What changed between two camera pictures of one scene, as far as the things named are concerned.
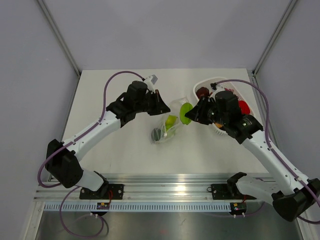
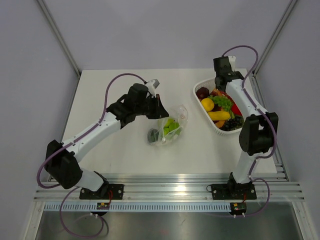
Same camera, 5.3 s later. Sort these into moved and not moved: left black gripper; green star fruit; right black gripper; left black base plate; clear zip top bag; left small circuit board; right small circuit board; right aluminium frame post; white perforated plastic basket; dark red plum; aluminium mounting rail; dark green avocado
Moved: green star fruit; clear zip top bag; right black gripper; dark green avocado
Not moved: white perforated plastic basket; left small circuit board; right small circuit board; right aluminium frame post; dark red plum; left black base plate; left black gripper; aluminium mounting rail
